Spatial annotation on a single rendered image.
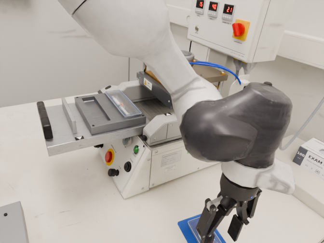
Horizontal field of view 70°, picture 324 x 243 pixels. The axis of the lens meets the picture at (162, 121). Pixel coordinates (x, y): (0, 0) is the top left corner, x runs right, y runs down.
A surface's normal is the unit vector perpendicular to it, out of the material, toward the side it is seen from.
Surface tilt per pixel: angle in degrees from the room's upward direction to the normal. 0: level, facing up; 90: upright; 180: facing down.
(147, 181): 90
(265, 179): 91
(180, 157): 90
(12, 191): 0
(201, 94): 14
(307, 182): 0
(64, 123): 0
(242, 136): 55
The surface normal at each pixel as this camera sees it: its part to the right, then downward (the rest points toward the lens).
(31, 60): 0.54, 0.47
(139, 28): 0.46, 0.69
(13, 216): 0.13, -0.87
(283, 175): 0.33, -0.70
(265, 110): -0.16, 0.37
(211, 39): -0.86, 0.19
